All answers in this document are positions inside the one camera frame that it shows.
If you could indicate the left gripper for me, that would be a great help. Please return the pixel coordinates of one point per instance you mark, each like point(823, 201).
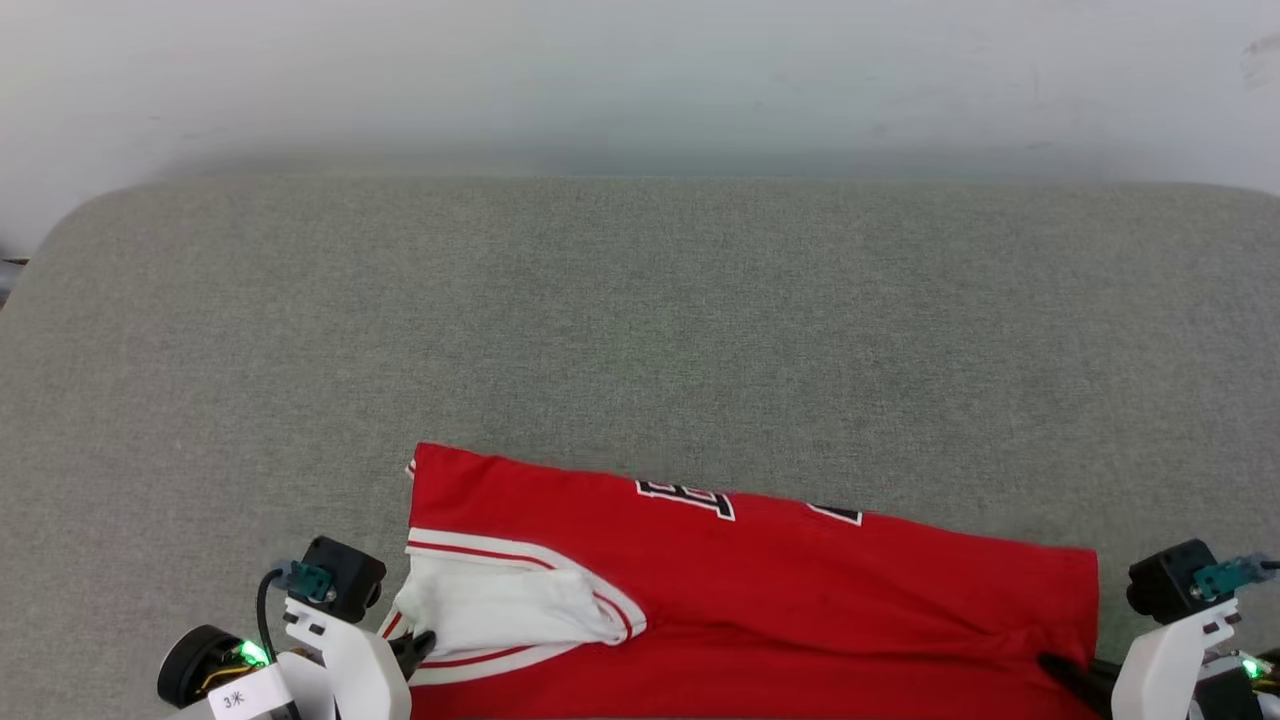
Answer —
point(200, 665)

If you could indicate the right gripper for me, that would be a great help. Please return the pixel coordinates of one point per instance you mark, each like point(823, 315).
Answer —
point(1250, 668)

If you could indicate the red white basketball jersey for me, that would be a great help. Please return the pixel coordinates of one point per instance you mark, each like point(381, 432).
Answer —
point(800, 600)

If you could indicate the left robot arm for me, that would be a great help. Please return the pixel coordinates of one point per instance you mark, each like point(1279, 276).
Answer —
point(250, 700)

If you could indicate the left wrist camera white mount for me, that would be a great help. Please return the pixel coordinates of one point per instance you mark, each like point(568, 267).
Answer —
point(345, 580)

